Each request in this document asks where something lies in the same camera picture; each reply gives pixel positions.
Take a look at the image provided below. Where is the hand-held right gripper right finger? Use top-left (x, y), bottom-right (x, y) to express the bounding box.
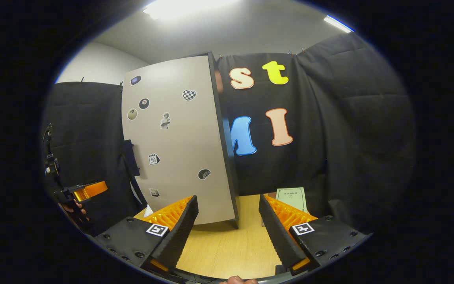
top-left (259, 193), bottom-right (369, 277)

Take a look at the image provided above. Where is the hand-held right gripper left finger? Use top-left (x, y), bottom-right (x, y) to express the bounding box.
top-left (94, 195), bottom-right (199, 277)

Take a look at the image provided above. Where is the beige cabinet door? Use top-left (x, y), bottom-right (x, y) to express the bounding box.
top-left (121, 55), bottom-right (237, 225)

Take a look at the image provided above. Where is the pale green book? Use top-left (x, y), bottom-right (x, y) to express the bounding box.
top-left (275, 187), bottom-right (308, 213)

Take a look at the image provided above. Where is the black backdrop cloth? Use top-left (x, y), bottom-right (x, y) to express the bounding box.
top-left (42, 32), bottom-right (417, 237)

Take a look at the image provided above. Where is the long ceiling light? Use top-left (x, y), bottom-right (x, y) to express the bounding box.
top-left (143, 0), bottom-right (239, 20)

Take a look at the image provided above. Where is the small ceiling light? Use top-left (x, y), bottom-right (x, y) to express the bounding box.
top-left (324, 15), bottom-right (354, 33)

